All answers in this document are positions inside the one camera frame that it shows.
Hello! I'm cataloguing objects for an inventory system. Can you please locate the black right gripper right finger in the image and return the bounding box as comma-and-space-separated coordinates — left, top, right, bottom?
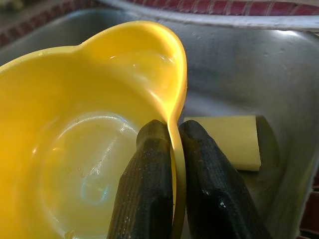
178, 119, 272, 239

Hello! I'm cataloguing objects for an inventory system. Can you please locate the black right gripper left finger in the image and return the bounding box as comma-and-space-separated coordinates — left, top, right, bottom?
107, 119, 175, 239

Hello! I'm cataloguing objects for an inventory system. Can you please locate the yellow plastic bowl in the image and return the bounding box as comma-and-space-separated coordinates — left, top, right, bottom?
0, 20, 188, 239

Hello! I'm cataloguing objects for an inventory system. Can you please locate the yellow sponge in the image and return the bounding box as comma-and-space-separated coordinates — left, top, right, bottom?
183, 115, 262, 172

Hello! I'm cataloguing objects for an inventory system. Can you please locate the stainless steel sink basin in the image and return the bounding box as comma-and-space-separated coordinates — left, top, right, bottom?
0, 8, 319, 239

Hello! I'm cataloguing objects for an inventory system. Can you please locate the white counter hose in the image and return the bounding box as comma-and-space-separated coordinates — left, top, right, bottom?
99, 0, 319, 32

